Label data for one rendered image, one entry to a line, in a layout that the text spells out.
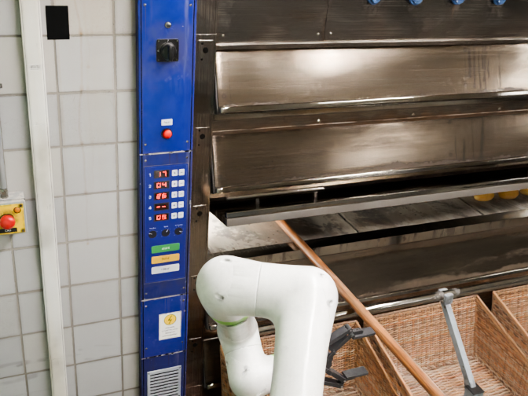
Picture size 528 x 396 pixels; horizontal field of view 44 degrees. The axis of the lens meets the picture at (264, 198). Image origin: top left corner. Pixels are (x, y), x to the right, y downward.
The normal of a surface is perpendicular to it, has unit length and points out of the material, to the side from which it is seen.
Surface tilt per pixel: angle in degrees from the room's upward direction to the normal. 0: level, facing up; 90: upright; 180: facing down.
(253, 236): 0
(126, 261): 90
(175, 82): 90
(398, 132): 70
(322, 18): 92
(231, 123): 90
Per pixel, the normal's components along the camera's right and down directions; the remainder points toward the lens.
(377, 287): 0.38, 0.10
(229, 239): 0.07, -0.90
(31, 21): 0.38, 0.43
